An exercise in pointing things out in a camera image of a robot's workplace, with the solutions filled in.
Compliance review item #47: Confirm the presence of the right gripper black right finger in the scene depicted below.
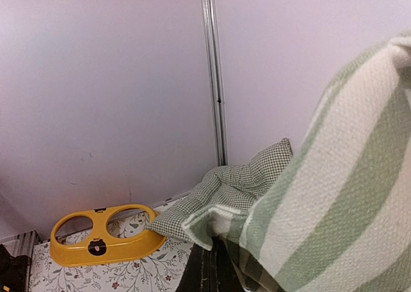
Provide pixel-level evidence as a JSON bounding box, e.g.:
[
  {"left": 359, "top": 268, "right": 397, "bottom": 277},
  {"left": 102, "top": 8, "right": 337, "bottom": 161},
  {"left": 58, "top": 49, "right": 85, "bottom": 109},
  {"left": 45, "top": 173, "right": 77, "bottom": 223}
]
[{"left": 210, "top": 237, "right": 244, "bottom": 292}]

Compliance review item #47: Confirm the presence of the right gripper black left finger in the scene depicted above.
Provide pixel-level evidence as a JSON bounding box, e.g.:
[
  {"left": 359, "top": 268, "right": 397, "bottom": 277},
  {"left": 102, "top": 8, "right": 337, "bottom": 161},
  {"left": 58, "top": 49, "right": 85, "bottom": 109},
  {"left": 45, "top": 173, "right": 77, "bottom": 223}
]
[{"left": 176, "top": 244, "right": 211, "bottom": 292}]

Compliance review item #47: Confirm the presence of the green striped pet tent fabric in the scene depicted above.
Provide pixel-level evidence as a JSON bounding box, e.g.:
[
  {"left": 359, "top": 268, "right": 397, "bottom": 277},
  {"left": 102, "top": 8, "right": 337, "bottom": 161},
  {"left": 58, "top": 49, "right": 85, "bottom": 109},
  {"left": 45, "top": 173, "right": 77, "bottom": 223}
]
[{"left": 182, "top": 31, "right": 410, "bottom": 291}]

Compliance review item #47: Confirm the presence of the green checkered cushion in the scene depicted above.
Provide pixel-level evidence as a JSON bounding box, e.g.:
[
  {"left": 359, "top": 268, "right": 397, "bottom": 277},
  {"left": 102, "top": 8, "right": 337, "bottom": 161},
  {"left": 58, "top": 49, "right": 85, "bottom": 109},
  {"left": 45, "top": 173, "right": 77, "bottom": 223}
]
[{"left": 146, "top": 137, "right": 293, "bottom": 241}]

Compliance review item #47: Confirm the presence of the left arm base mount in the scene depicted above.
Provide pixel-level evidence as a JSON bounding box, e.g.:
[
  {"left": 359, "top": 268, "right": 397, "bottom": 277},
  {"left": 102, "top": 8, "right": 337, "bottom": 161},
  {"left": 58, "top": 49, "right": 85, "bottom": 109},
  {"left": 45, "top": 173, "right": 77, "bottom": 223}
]
[{"left": 1, "top": 245, "right": 31, "bottom": 292}]

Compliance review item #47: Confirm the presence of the left aluminium corner post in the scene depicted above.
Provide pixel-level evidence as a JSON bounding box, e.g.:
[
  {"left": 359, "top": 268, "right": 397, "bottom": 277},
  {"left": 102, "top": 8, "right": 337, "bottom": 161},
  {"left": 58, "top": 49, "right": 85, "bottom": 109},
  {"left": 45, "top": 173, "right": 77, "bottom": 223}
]
[{"left": 202, "top": 0, "right": 228, "bottom": 166}]

